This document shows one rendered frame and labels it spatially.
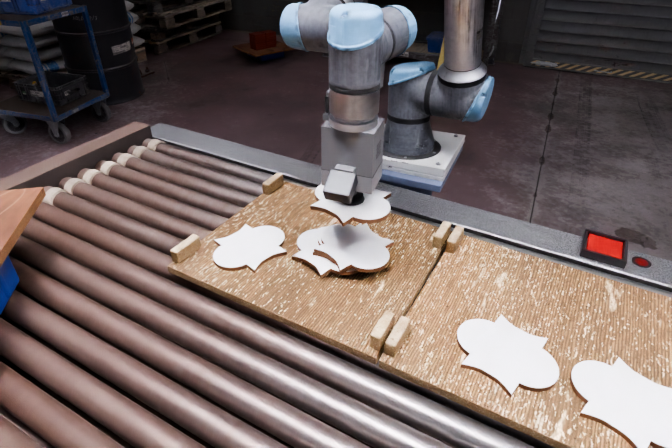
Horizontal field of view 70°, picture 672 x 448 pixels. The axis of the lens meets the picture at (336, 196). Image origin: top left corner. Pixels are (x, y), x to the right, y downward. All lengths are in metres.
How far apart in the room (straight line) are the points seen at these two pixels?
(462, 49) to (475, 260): 0.50
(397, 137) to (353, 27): 0.67
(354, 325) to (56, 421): 0.41
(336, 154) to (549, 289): 0.42
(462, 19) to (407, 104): 0.26
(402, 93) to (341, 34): 0.61
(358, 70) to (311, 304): 0.37
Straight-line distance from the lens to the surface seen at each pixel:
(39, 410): 0.79
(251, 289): 0.82
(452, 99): 1.21
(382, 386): 0.71
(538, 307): 0.84
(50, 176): 1.30
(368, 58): 0.67
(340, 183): 0.71
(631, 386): 0.78
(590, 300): 0.89
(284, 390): 0.71
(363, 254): 0.82
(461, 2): 1.11
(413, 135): 1.29
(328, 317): 0.76
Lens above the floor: 1.49
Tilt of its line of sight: 32 degrees down
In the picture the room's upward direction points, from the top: straight up
